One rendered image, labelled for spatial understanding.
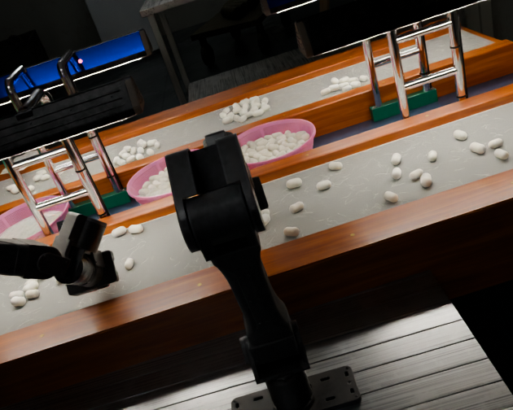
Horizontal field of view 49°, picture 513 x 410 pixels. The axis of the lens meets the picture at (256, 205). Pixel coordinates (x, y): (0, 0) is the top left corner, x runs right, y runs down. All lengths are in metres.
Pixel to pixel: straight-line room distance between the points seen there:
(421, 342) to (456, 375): 0.09
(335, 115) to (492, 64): 0.49
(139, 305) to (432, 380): 0.53
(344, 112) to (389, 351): 0.93
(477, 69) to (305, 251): 0.98
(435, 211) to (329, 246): 0.21
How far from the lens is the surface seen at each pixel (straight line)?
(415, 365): 0.93
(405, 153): 1.36
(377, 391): 0.91
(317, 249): 1.04
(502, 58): 1.87
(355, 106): 1.72
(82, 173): 1.44
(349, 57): 2.08
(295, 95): 1.92
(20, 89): 1.80
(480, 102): 1.49
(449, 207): 1.09
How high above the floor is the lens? 1.35
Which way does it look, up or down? 28 degrees down
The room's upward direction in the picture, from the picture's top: 19 degrees counter-clockwise
